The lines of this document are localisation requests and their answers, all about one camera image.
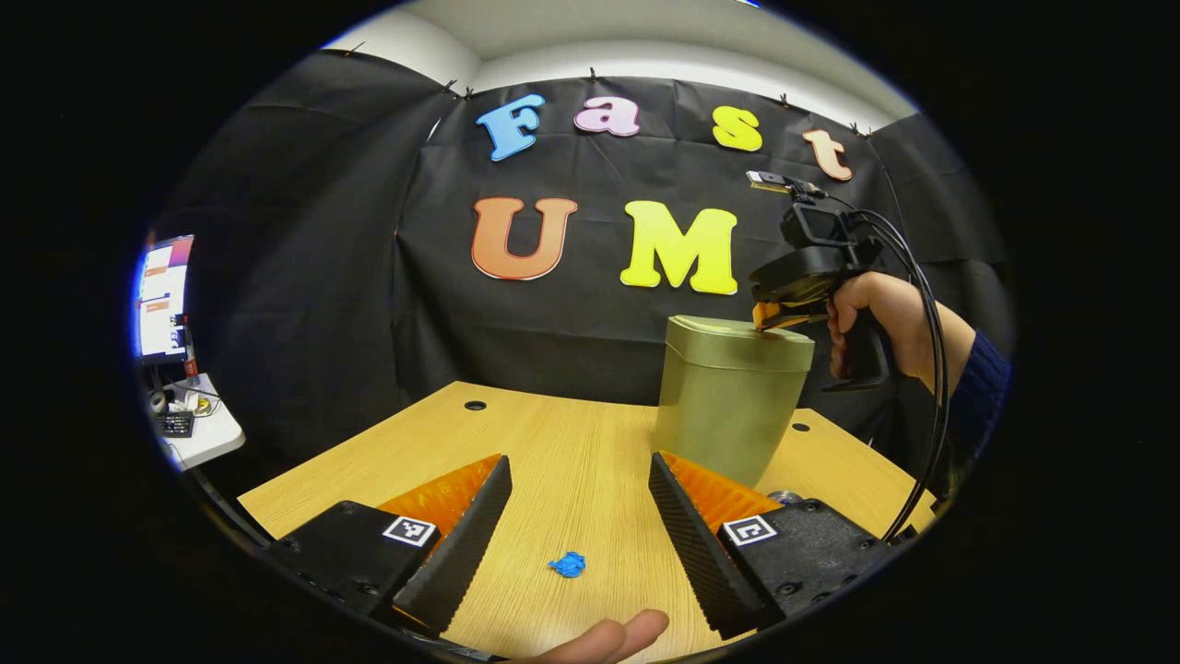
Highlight green desktop garbage bin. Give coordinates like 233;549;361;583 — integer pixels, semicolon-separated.
653;314;817;490

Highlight white side table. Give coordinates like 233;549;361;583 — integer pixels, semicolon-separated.
147;373;247;473

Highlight black backdrop cloth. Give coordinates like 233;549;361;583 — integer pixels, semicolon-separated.
152;51;1015;480

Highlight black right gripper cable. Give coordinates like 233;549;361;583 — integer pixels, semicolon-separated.
825;194;952;545

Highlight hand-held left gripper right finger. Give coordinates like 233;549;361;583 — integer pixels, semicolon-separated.
648;451;895;640

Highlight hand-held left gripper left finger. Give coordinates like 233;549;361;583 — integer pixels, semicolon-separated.
267;454;513;637

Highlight computer monitor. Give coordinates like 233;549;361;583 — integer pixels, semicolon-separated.
134;235;196;365

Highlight wooden desktop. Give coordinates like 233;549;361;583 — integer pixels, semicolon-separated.
238;381;937;663

